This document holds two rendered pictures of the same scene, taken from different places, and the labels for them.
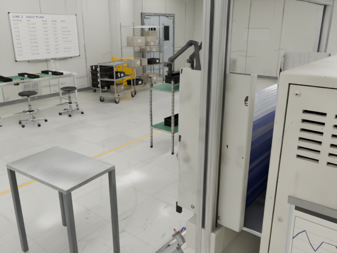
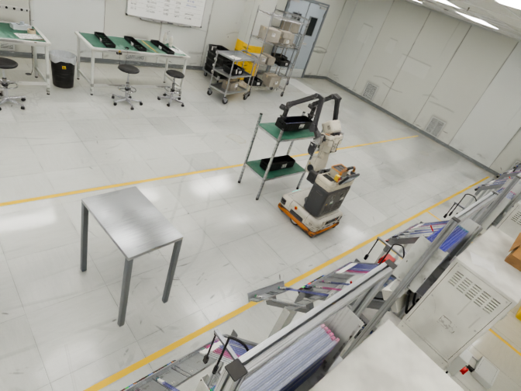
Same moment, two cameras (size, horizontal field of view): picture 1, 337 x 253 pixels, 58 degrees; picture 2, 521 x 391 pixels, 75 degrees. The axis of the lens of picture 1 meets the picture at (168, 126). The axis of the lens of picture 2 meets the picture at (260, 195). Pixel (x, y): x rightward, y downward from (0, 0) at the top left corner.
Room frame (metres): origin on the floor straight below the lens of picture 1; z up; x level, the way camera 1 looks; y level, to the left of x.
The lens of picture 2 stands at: (0.13, 0.01, 2.63)
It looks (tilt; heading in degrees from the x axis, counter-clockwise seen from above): 33 degrees down; 359
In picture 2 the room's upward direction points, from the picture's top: 21 degrees clockwise
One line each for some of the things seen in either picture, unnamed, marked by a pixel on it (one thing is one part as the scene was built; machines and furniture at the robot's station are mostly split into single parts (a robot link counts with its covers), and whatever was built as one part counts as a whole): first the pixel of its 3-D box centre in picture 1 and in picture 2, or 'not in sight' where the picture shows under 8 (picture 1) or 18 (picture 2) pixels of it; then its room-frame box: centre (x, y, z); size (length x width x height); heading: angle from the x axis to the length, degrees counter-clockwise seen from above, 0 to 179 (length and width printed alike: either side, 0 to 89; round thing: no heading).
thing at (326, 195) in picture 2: not in sight; (328, 188); (4.03, -0.88, 0.59); 0.55 x 0.34 x 0.83; 142
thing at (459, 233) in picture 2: not in sight; (434, 250); (1.94, -1.18, 1.52); 0.51 x 0.13 x 0.27; 141
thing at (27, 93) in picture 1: (31, 108); (129, 86); (5.56, 2.60, 0.31); 0.52 x 0.49 x 0.62; 141
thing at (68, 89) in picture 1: (70, 100); (174, 88); (6.31, 2.09, 0.28); 0.54 x 0.52 x 0.57; 74
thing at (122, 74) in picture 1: (116, 75); (233, 70); (7.60, 1.31, 0.63); 0.40 x 0.30 x 0.14; 155
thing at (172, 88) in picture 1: (179, 109); (281, 154); (4.59, -0.17, 0.55); 0.91 x 0.46 x 1.10; 141
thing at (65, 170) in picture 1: (65, 210); (128, 254); (2.08, 0.82, 0.40); 0.70 x 0.45 x 0.80; 56
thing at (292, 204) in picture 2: not in sight; (310, 209); (4.08, -0.80, 0.16); 0.67 x 0.64 x 0.25; 52
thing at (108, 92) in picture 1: (117, 80); (232, 75); (7.62, 1.30, 0.50); 0.90 x 0.54 x 1.00; 155
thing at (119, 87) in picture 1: (117, 88); (229, 84); (7.61, 1.31, 0.30); 0.30 x 0.23 x 0.18; 159
